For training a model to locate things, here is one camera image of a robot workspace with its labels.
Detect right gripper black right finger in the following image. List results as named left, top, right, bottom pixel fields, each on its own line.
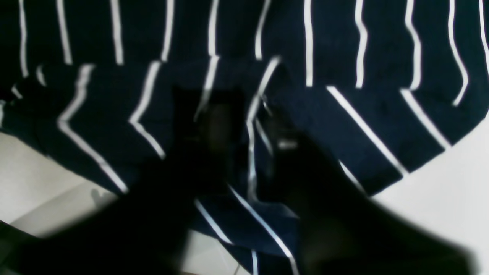
left=264, top=112, right=472, bottom=275

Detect navy white striped t-shirt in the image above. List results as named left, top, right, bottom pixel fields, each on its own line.
left=1, top=0, right=488, bottom=275

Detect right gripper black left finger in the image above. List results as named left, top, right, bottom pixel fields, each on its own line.
left=1, top=88, right=245, bottom=275

